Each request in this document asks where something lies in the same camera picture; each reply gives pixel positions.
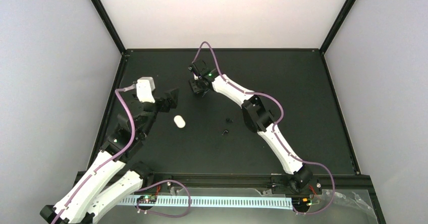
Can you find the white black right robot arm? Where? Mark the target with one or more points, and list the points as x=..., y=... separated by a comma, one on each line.
x=257, y=119

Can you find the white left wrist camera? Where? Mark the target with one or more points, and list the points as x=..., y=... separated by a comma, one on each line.
x=145, y=86

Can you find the black right rear frame post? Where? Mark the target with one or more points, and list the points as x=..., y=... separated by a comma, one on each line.
x=338, y=22

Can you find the white slotted cable duct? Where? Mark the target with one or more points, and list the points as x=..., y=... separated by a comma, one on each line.
x=209, y=201

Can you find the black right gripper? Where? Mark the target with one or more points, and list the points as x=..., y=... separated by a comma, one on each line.
x=194, y=87

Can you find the black frame post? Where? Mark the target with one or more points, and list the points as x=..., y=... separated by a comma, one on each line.
x=98, y=5
x=338, y=22

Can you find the black left rear frame post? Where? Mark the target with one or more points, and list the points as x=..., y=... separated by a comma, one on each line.
x=98, y=5

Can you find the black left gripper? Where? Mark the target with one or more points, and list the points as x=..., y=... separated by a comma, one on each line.
x=165, y=106

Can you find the black front mounting rail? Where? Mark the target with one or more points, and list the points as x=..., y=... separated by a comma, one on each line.
x=277, y=183

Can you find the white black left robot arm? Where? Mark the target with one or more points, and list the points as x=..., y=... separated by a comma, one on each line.
x=92, y=197

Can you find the clear plastic sheet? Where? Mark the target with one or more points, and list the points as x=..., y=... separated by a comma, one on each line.
x=341, y=206

